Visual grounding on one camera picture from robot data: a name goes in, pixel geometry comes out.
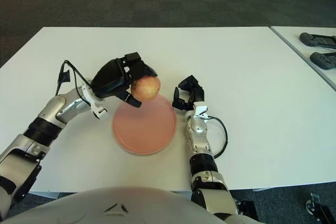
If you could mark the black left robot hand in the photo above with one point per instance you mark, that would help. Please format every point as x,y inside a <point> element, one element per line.
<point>113,79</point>

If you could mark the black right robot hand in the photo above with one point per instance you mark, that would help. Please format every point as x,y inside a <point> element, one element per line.
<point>193,94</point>

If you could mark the red yellow apple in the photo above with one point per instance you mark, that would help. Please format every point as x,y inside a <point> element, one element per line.
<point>146,89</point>

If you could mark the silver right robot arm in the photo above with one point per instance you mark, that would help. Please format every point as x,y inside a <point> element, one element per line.
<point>204,145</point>

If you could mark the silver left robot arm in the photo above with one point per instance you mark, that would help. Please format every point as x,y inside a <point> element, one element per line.
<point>39,134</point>

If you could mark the pink round plate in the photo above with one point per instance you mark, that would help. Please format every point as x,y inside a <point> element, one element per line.
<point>144,129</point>

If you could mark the grey robot torso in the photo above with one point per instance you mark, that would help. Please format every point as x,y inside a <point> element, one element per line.
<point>118,208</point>

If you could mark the grey handheld controller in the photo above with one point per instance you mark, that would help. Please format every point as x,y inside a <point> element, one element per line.
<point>316,40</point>
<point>323,61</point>

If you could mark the black wheeled chair base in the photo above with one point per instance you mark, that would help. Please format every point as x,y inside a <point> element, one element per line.
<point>320,208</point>

